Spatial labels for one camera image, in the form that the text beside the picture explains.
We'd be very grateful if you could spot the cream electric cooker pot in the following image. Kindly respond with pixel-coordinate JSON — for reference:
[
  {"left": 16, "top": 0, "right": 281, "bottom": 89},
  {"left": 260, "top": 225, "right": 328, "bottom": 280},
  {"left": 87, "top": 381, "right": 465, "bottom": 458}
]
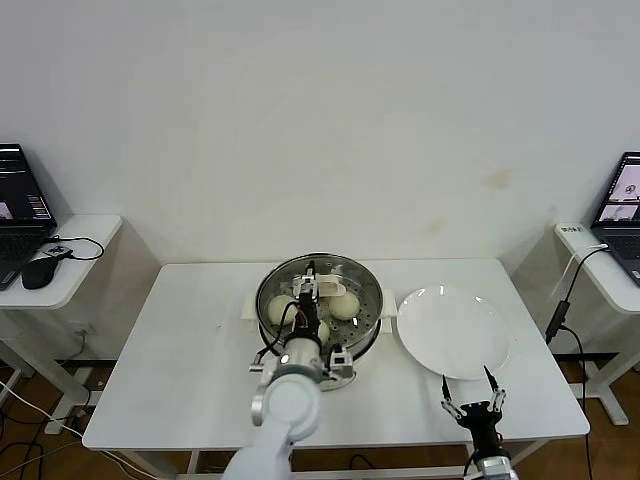
[{"left": 259, "top": 319, "right": 382, "bottom": 392}]

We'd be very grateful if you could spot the black cable with adapter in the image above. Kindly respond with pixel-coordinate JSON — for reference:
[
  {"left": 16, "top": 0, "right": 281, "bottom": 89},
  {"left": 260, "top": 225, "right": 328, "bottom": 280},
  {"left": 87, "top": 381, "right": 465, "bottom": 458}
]
[{"left": 544, "top": 247, "right": 611, "bottom": 480}]

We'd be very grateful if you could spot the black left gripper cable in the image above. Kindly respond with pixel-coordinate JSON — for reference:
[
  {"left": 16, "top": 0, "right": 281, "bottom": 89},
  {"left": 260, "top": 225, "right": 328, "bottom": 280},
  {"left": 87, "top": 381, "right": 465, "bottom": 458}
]
[{"left": 257, "top": 298, "right": 311, "bottom": 361}]

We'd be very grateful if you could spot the perforated steel steamer basket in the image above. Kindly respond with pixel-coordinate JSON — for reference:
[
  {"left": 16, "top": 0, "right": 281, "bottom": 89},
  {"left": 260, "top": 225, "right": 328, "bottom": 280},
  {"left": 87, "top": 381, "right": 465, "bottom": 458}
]
[{"left": 241, "top": 253, "right": 398, "bottom": 354}]

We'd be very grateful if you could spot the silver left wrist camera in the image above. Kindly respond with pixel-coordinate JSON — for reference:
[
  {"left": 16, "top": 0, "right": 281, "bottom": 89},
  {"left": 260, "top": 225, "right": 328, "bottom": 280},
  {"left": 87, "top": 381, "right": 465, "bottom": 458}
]
[{"left": 327, "top": 343, "right": 355, "bottom": 380}]

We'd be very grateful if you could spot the white metal table frame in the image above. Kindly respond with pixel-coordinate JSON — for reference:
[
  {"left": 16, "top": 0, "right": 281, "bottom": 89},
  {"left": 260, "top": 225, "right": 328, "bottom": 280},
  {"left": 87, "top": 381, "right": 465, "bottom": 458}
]
[{"left": 164, "top": 439, "right": 551, "bottom": 480}]

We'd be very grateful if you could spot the white laptop cable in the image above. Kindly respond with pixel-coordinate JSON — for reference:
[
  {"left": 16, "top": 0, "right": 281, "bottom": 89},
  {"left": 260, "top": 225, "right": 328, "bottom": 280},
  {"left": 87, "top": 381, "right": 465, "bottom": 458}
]
[{"left": 549, "top": 243, "right": 609, "bottom": 303}]

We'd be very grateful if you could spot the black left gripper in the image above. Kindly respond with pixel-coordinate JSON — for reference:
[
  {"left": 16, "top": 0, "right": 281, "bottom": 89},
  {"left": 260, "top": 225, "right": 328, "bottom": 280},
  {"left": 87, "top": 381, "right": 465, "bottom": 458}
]
[{"left": 291, "top": 266, "right": 323, "bottom": 342}]

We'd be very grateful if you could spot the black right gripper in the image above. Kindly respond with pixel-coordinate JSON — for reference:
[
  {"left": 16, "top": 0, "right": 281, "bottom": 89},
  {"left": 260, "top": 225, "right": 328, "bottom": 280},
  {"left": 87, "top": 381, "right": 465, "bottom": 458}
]
[{"left": 439, "top": 365, "right": 508, "bottom": 459}]

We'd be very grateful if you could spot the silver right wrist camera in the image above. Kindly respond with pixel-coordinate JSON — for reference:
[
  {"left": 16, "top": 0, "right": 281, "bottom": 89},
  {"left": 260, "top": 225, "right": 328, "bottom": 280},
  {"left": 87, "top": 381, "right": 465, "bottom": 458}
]
[{"left": 477, "top": 457, "right": 512, "bottom": 480}]

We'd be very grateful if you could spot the white floor cable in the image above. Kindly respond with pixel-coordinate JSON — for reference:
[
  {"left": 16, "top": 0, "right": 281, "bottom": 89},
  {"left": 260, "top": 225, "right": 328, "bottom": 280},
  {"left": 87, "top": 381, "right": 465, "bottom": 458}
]
[{"left": 0, "top": 379, "right": 84, "bottom": 436}]

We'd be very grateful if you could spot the open black laptop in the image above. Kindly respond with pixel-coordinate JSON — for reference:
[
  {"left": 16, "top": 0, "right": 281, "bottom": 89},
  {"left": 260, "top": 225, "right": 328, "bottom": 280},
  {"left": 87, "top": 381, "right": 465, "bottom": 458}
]
[
  {"left": 590, "top": 152, "right": 640, "bottom": 289},
  {"left": 0, "top": 143, "right": 59, "bottom": 291}
]

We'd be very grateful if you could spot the black computer mouse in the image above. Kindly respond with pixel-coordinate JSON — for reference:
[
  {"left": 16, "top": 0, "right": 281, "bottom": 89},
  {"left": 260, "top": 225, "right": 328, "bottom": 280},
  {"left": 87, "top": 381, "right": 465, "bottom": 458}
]
[{"left": 21, "top": 256, "right": 60, "bottom": 290}]

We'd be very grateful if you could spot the round white plate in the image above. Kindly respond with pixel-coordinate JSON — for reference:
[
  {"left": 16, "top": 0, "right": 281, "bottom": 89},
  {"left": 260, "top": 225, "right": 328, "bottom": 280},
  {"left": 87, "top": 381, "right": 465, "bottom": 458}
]
[{"left": 397, "top": 284, "right": 512, "bottom": 382}]

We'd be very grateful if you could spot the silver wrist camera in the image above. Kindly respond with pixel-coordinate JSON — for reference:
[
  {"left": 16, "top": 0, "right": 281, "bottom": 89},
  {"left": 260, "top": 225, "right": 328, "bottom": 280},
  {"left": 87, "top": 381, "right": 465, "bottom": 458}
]
[
  {"left": 477, "top": 457, "right": 512, "bottom": 480},
  {"left": 327, "top": 343, "right": 355, "bottom": 380}
]

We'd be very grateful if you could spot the white side table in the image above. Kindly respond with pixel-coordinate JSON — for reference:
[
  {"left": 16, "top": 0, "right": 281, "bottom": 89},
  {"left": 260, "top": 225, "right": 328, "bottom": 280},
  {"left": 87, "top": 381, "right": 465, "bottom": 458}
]
[
  {"left": 553, "top": 222, "right": 640, "bottom": 427},
  {"left": 0, "top": 214, "right": 124, "bottom": 434}
]

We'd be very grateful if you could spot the black hub with cable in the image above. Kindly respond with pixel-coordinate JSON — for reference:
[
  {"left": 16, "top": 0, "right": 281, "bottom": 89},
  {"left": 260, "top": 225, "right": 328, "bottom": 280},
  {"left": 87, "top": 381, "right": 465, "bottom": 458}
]
[{"left": 43, "top": 234, "right": 106, "bottom": 262}]

